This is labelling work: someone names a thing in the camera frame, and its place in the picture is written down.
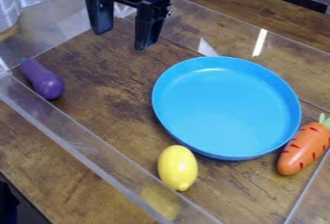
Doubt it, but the orange toy carrot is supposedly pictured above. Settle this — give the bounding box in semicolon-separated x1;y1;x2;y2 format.
276;113;330;176

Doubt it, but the blue round plastic plate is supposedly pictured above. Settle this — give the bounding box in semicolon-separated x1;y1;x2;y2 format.
152;56;302;160

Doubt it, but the yellow toy lemon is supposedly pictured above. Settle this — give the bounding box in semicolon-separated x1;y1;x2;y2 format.
158;145;199;191

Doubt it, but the purple toy eggplant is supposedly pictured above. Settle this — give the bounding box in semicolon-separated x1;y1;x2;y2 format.
19;58;64;100

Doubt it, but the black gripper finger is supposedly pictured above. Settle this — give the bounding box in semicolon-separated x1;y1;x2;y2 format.
85;0;113;35
133;0;170;50

